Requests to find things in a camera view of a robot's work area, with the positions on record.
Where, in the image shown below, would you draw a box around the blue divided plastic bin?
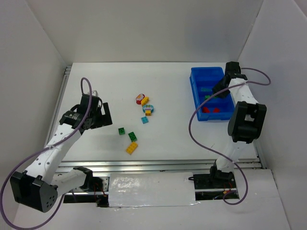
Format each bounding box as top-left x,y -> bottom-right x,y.
189,67 -> 235,121

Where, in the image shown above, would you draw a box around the red arch lego brick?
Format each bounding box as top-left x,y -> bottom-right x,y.
202,107 -> 210,114

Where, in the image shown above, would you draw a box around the aluminium front rail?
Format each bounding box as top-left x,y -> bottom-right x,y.
55,158 -> 262,174

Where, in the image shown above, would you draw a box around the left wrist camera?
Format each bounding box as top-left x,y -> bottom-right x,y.
87,90 -> 99,97

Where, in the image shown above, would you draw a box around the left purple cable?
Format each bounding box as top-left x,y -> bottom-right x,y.
0,77 -> 93,230

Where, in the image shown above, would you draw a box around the teal printed round lego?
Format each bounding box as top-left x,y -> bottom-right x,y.
142,104 -> 154,113

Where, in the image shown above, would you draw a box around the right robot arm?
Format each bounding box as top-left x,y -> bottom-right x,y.
210,61 -> 267,182

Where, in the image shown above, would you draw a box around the yellow lego brick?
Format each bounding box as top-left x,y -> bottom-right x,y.
141,96 -> 149,106
126,141 -> 138,155

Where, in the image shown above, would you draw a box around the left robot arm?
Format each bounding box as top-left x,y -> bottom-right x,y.
10,91 -> 112,213

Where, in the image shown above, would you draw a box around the teal rectangular lego brick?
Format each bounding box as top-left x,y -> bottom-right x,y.
201,88 -> 211,92

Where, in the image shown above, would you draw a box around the orange small lego brick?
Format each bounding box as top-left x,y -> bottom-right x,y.
145,110 -> 152,116

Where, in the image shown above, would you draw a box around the small light blue lego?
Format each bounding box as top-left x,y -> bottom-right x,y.
141,116 -> 149,124

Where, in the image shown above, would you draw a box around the white foil tape panel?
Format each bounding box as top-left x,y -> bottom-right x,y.
108,172 -> 196,207

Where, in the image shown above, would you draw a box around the red flower lego piece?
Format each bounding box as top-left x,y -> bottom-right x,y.
135,93 -> 145,104

